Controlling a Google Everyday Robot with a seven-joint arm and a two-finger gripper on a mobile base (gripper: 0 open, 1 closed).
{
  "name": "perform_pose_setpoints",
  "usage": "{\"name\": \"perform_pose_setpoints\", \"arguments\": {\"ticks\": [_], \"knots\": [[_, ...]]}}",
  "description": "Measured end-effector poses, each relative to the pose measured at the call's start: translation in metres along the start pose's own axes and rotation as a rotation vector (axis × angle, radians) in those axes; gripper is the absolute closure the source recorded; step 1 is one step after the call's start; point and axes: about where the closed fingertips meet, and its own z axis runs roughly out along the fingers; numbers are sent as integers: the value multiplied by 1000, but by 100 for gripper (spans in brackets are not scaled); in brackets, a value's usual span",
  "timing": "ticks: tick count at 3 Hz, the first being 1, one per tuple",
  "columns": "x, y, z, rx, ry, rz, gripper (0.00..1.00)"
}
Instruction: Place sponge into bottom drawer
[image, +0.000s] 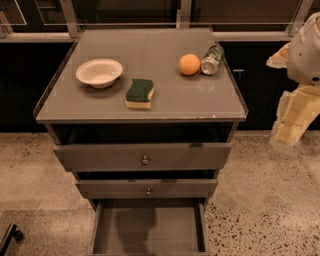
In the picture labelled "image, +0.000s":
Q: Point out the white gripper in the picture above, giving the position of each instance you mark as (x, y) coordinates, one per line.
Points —
(304, 57)

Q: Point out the green and yellow sponge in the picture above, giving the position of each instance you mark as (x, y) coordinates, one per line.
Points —
(139, 94)

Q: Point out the grey drawer cabinet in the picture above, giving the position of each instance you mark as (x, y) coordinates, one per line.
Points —
(144, 142)

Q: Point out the grey middle drawer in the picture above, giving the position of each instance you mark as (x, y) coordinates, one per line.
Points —
(147, 188)

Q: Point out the grey open bottom drawer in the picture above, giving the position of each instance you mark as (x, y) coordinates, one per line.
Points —
(149, 227)

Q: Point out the grey top drawer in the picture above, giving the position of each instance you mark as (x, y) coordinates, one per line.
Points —
(138, 157)

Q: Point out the green soda can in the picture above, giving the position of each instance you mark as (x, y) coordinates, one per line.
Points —
(211, 61)

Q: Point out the orange fruit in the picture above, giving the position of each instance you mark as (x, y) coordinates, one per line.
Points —
(189, 64)

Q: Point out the white paper bowl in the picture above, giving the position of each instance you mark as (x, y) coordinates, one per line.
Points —
(99, 73)

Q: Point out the black caster wheel base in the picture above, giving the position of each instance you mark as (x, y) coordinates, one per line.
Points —
(11, 233)

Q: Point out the metal railing frame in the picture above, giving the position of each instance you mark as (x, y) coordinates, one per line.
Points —
(229, 20)

